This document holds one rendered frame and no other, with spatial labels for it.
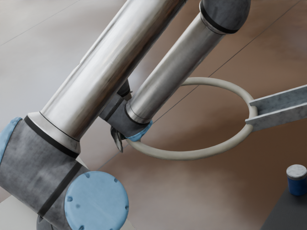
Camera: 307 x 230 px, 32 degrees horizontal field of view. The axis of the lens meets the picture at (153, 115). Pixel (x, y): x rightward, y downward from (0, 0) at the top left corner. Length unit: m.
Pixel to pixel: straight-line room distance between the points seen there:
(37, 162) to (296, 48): 3.25
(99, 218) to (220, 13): 0.54
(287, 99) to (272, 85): 1.92
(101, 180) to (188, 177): 1.96
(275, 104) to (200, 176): 1.30
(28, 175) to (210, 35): 0.54
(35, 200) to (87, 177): 0.12
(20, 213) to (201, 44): 0.63
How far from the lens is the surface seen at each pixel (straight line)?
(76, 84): 1.21
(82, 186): 1.20
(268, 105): 1.92
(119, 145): 1.87
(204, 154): 1.74
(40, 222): 1.41
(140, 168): 3.31
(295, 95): 1.89
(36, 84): 4.66
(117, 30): 1.22
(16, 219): 1.44
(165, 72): 1.44
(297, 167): 2.87
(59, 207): 1.22
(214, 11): 1.28
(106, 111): 1.62
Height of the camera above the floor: 2.00
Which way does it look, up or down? 32 degrees down
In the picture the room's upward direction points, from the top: 15 degrees counter-clockwise
